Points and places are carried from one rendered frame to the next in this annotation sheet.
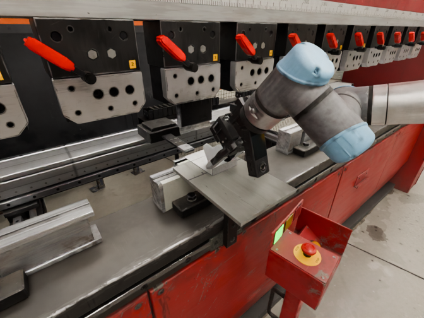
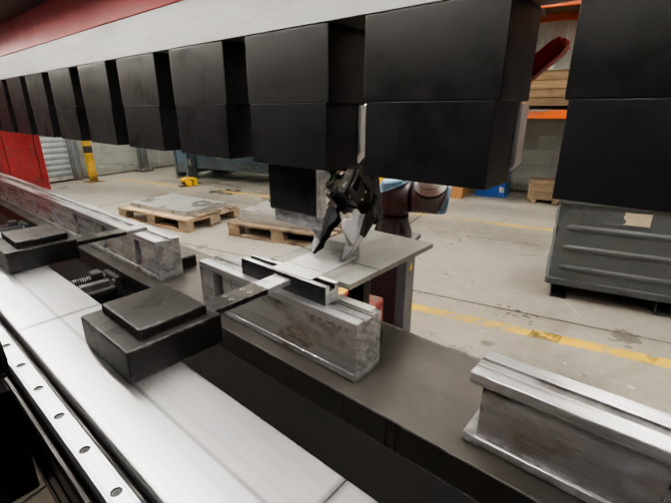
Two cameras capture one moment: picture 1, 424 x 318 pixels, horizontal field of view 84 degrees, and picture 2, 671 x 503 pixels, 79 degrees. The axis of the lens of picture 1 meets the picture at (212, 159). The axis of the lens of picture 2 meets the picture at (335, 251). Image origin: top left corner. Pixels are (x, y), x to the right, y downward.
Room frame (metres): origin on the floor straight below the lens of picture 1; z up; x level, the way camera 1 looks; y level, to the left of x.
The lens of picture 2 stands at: (0.67, 0.65, 1.25)
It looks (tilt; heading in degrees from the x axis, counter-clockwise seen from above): 19 degrees down; 258
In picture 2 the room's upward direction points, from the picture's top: straight up
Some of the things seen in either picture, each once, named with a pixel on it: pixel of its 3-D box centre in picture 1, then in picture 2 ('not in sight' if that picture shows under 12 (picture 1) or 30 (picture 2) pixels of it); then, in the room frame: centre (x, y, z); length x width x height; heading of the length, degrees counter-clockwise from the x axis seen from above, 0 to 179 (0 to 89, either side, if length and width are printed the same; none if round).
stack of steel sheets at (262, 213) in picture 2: not in sight; (296, 214); (0.23, -3.56, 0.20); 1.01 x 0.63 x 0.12; 144
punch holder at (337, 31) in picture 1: (321, 50); (117, 105); (0.96, -0.41, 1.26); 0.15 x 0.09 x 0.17; 128
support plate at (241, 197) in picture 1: (229, 178); (355, 252); (0.49, -0.05, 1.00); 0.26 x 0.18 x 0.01; 38
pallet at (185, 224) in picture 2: not in sight; (179, 212); (1.55, -4.47, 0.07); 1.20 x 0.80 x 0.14; 138
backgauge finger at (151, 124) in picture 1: (168, 134); (208, 302); (0.74, 0.15, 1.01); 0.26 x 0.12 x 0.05; 38
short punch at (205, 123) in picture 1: (194, 113); (297, 194); (0.61, 0.05, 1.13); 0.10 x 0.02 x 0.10; 128
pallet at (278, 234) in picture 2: not in sight; (297, 226); (0.23, -3.56, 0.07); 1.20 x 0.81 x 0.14; 144
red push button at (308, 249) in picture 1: (308, 251); not in sight; (0.44, -0.26, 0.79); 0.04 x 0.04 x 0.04
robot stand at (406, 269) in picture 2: not in sight; (387, 322); (0.14, -0.82, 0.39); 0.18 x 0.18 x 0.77; 50
